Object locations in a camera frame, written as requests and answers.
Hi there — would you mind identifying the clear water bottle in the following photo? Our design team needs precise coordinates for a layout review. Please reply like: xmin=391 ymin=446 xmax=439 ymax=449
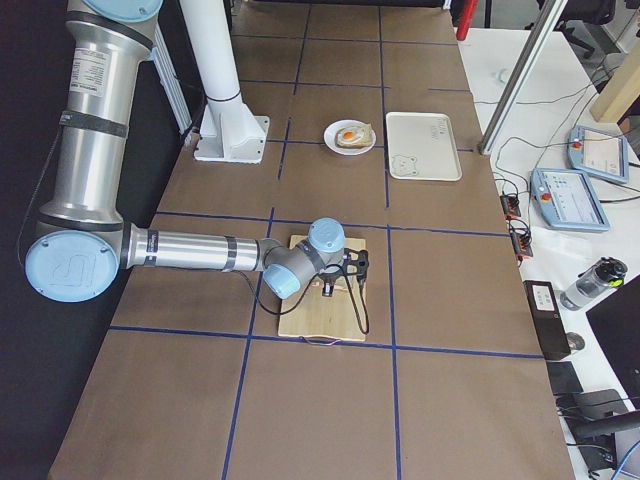
xmin=560 ymin=257 xmax=628 ymax=311

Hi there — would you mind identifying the black box with label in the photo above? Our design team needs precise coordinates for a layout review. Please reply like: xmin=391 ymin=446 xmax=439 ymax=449
xmin=523 ymin=280 xmax=571 ymax=361

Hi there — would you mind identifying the aluminium frame post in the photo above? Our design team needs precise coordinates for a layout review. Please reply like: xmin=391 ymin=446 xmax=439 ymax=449
xmin=478 ymin=0 xmax=568 ymax=155

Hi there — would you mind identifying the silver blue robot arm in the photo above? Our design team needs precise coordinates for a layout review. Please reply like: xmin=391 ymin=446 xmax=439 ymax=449
xmin=24 ymin=1 xmax=346 ymax=302

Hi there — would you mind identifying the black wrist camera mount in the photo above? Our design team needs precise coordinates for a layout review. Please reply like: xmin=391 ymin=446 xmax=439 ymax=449
xmin=343 ymin=248 xmax=369 ymax=280

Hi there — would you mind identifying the black monitor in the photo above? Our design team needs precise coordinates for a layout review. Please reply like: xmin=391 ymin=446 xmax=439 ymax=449
xmin=587 ymin=284 xmax=639 ymax=404

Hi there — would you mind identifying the bread slice under egg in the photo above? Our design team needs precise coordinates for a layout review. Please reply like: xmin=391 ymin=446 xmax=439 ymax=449
xmin=335 ymin=124 xmax=374 ymax=149

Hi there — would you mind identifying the fried egg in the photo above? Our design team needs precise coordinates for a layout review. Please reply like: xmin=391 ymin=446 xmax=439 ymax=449
xmin=337 ymin=128 xmax=362 ymax=143

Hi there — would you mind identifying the red object at back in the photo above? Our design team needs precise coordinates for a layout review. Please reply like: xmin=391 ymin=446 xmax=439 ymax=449
xmin=456 ymin=0 xmax=479 ymax=41

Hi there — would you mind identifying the aluminium rail behind pillar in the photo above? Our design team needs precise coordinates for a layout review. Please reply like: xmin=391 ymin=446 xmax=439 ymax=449
xmin=150 ymin=25 xmax=191 ymax=134

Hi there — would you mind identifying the orange black adapter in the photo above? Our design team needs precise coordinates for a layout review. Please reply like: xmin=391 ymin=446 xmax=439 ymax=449
xmin=500 ymin=193 xmax=521 ymax=220
xmin=509 ymin=227 xmax=533 ymax=261

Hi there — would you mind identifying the white round plate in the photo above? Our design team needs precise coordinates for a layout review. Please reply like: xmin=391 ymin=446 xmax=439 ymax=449
xmin=324 ymin=119 xmax=376 ymax=156

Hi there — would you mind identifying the white bear tray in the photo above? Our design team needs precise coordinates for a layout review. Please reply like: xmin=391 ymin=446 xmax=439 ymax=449
xmin=385 ymin=112 xmax=462 ymax=182

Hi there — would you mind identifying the near orange black adapter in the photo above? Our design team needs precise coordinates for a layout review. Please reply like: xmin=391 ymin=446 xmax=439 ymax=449
xmin=509 ymin=227 xmax=533 ymax=261

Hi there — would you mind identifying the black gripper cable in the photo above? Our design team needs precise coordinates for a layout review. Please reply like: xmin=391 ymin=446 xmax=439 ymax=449
xmin=242 ymin=247 xmax=371 ymax=335

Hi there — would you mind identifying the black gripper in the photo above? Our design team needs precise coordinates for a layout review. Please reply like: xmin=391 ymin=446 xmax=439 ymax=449
xmin=318 ymin=268 xmax=343 ymax=298

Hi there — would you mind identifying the far orange black adapter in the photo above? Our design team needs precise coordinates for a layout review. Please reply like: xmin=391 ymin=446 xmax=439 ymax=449
xmin=500 ymin=193 xmax=521 ymax=220

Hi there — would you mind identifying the black stand base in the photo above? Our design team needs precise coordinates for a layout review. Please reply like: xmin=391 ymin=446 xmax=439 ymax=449
xmin=556 ymin=389 xmax=639 ymax=455

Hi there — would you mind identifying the wooden cutting board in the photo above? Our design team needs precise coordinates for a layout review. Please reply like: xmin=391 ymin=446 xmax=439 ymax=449
xmin=277 ymin=238 xmax=369 ymax=343

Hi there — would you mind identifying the far blue teach pendant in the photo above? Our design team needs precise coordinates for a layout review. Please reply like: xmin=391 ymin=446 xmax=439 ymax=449
xmin=567 ymin=125 xmax=630 ymax=185

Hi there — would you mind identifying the black office chair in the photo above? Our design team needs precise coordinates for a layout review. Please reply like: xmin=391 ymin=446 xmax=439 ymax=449
xmin=554 ymin=0 xmax=617 ymax=60

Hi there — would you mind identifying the near blue teach pendant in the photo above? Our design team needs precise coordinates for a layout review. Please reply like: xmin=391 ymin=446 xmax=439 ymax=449
xmin=530 ymin=168 xmax=610 ymax=233

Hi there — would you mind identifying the blue teach pendant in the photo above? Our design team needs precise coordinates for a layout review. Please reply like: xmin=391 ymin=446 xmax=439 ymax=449
xmin=567 ymin=125 xmax=630 ymax=185
xmin=530 ymin=168 xmax=610 ymax=233

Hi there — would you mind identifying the wooden beam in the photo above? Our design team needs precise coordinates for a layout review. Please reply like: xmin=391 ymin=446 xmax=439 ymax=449
xmin=590 ymin=43 xmax=640 ymax=123

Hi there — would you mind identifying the white pillar with base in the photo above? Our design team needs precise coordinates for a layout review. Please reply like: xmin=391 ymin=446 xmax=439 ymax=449
xmin=180 ymin=0 xmax=270 ymax=164

